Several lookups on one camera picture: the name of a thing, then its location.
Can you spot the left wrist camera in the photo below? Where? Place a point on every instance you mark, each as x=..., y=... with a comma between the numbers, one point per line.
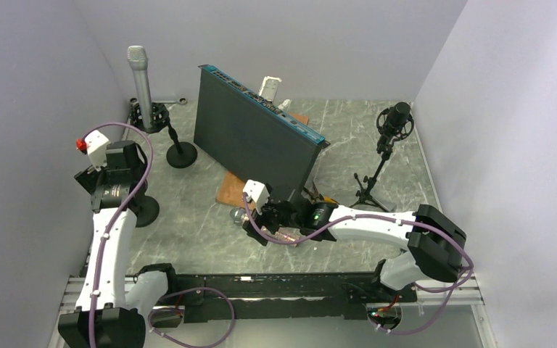
x=94, y=145

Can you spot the small white bottle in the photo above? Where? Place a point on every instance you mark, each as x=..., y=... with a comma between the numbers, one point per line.
x=285, y=104

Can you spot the black condenser microphone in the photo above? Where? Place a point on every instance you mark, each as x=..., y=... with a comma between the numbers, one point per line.
x=397, y=119

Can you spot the clip desk mic stand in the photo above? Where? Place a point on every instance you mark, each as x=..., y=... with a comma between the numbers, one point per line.
x=146, y=209

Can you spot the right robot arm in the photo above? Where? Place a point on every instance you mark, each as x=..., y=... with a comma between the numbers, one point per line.
x=431, y=245

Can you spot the yellow handled pliers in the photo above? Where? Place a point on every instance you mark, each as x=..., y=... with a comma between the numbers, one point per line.
x=316, y=196

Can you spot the silver microphone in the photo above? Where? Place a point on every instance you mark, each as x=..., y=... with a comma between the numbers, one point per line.
x=138, y=61

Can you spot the rhinestone microphone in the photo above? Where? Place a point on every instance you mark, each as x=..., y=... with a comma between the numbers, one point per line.
x=239, y=217

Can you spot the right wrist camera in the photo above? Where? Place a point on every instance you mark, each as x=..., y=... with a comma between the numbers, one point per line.
x=256, y=193

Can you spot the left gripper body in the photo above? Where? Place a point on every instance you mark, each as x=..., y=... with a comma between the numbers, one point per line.
x=89, y=177

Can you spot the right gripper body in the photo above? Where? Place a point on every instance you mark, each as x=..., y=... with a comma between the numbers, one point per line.
x=272, y=217

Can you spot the wooden board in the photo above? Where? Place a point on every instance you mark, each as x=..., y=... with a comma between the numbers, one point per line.
x=233, y=189

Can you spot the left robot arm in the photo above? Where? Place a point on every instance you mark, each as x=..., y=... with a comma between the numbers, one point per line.
x=106, y=314

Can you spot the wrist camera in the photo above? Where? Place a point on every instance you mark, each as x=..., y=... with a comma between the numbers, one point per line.
x=256, y=193
x=94, y=145

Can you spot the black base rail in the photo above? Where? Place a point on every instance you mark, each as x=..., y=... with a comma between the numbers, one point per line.
x=307, y=295

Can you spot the dark network switch box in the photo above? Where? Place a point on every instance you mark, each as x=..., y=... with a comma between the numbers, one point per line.
x=221, y=97

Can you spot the black tripod shock mount stand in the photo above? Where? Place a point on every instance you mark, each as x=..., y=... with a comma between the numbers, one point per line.
x=384, y=147

